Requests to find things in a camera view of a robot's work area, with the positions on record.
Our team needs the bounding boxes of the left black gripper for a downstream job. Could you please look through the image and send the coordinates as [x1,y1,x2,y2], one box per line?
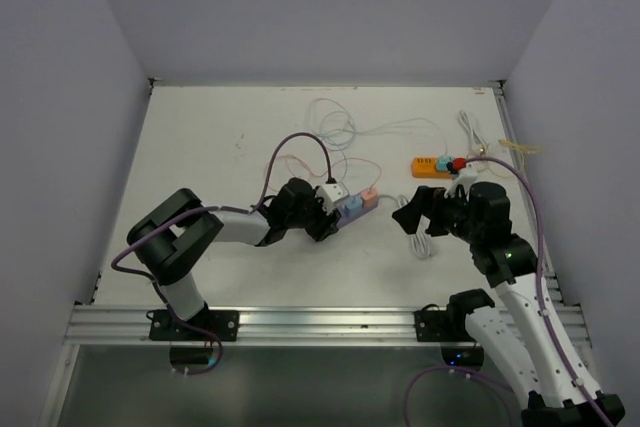
[286,186,341,241]

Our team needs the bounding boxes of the pink usb charger plug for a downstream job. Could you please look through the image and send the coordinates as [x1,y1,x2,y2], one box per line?
[360,187,379,210]

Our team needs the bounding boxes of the purple power strip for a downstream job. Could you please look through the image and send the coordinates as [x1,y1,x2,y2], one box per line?
[337,190,379,229]

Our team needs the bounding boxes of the white orange-strip power cord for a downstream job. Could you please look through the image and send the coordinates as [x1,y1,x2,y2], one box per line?
[457,109,492,159]

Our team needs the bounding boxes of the aluminium front rail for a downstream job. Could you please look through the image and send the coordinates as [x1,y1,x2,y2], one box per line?
[64,302,594,348]

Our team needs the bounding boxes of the pink thin usb cable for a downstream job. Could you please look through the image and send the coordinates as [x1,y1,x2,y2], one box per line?
[272,149,384,193]

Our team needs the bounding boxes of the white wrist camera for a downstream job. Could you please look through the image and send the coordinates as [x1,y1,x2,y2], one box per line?
[316,183,349,213]
[444,157,478,198]

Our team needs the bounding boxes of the white coiled power cord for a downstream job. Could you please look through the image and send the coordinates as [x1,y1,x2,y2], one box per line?
[379,194,436,261]

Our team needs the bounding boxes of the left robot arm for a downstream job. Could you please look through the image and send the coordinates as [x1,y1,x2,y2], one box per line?
[125,178,349,340]

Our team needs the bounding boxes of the teal usb charger plug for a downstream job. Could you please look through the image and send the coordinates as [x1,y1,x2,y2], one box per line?
[435,155,454,173]

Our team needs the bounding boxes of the orange power strip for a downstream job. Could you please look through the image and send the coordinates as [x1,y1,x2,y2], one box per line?
[410,157,452,179]

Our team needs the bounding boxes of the white thin usb cable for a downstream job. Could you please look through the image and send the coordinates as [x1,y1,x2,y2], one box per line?
[305,96,450,158]

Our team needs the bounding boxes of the blue usb charger plug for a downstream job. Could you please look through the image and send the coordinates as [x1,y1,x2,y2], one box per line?
[341,194,363,219]

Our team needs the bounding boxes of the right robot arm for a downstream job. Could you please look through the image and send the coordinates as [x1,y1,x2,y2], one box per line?
[392,182,625,426]

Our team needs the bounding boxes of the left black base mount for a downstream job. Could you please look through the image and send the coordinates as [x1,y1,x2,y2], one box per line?
[146,309,240,342]

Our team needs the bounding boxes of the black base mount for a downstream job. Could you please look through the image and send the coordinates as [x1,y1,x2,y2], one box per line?
[413,289,495,343]
[146,309,240,342]

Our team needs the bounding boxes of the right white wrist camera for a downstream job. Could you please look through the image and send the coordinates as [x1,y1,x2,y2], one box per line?
[444,157,478,198]

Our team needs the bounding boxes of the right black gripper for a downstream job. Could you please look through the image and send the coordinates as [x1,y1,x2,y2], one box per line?
[392,184,482,243]

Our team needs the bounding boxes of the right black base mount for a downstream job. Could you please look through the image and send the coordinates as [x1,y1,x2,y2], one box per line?
[413,289,495,343]

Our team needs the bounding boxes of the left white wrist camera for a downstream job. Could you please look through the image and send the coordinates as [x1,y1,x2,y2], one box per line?
[316,183,349,213]

